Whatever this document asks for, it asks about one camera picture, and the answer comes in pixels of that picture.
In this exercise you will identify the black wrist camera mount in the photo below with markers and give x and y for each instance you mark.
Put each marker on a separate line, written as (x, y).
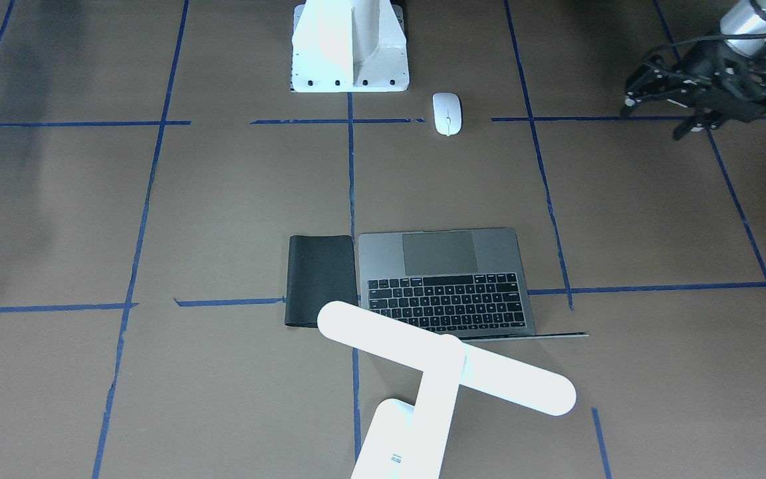
(740, 88)

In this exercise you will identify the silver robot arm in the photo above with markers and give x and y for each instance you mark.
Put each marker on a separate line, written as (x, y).
(743, 27)

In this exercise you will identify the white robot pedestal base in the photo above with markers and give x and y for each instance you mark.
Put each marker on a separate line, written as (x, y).
(349, 46)

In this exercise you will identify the white computer mouse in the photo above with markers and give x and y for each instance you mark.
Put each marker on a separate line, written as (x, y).
(448, 116)

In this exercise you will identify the black mouse pad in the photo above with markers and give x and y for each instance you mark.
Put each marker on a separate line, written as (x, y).
(320, 270)

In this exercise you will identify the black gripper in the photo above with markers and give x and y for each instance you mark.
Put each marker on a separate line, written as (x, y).
(701, 68)

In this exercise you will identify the grey laptop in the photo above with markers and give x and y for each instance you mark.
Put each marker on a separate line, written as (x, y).
(467, 283)

